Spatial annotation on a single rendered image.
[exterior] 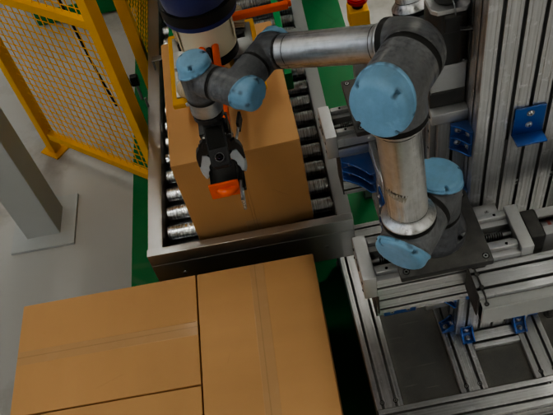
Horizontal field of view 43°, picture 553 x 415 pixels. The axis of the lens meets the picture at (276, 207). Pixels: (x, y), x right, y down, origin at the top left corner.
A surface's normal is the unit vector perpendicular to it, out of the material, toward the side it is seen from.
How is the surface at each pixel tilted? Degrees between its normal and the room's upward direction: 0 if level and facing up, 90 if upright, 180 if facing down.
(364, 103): 82
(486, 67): 90
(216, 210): 90
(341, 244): 90
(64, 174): 0
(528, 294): 0
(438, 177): 7
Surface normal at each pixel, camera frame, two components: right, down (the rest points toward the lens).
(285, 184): 0.15, 0.76
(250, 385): -0.15, -0.62
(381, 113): -0.53, 0.63
